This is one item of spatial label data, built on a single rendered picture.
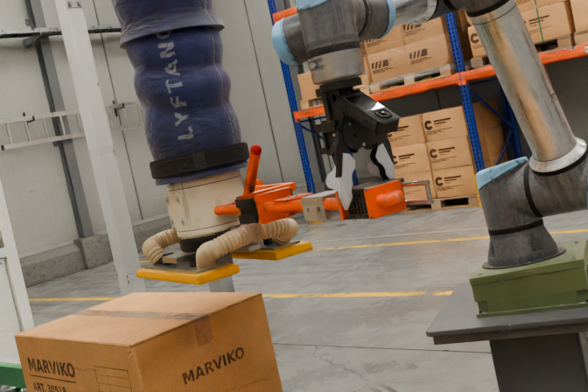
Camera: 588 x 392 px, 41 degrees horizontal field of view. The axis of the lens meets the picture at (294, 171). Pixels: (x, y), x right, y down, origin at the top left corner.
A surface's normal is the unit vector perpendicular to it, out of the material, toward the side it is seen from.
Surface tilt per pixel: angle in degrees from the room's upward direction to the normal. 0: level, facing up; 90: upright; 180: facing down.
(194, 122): 75
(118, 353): 90
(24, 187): 90
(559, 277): 90
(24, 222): 90
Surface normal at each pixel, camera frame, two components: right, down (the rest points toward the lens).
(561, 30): -0.65, 0.22
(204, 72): 0.40, -0.41
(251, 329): 0.69, -0.11
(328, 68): -0.40, 0.14
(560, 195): -0.48, 0.55
